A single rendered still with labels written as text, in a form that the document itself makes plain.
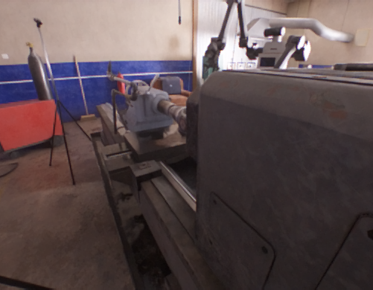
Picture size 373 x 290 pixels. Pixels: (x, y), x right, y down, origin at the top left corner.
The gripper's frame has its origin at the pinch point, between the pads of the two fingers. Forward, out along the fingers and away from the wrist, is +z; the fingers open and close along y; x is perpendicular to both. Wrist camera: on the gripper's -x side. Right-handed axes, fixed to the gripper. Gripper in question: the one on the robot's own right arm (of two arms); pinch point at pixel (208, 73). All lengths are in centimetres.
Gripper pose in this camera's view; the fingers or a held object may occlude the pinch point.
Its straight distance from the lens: 159.7
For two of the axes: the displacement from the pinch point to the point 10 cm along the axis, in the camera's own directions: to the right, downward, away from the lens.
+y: 6.5, 3.2, -6.9
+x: 6.6, 2.1, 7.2
